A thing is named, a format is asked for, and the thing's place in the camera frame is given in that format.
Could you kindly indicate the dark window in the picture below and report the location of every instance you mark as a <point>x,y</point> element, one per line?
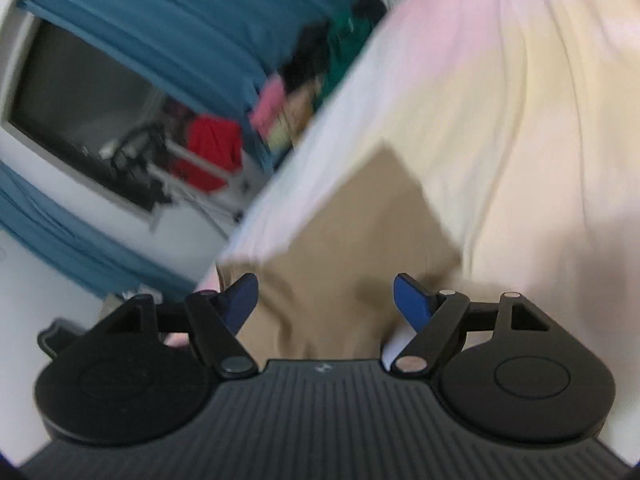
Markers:
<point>75,110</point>

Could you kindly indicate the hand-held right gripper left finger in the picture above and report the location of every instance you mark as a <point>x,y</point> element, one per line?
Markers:
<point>240,300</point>

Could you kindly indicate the pink garment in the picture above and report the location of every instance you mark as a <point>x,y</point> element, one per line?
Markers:
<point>270,102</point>

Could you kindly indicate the wide blue curtain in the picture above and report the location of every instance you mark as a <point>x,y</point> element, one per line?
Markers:
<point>200,20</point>

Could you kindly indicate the tan crumpled garment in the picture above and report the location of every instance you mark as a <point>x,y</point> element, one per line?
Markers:
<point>300,110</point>

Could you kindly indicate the red garment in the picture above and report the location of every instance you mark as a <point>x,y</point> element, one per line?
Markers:
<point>212,147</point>

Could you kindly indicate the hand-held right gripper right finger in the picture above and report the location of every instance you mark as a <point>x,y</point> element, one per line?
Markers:
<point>412,302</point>

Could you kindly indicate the narrow blue curtain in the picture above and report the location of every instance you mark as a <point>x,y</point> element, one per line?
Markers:
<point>60,240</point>

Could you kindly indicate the black garment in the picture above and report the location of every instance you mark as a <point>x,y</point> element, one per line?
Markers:
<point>305,60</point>

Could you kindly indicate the tan printed t-shirt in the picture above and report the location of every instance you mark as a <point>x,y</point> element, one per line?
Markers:
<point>350,260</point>

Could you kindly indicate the pastel tie-dye bed sheet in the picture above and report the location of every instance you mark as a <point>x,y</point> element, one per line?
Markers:
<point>525,135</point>

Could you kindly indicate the standing garment steamer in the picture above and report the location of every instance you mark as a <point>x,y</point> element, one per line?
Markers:
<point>145,160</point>

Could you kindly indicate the yellow-green garment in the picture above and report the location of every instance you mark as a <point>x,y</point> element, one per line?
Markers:
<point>280,135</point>

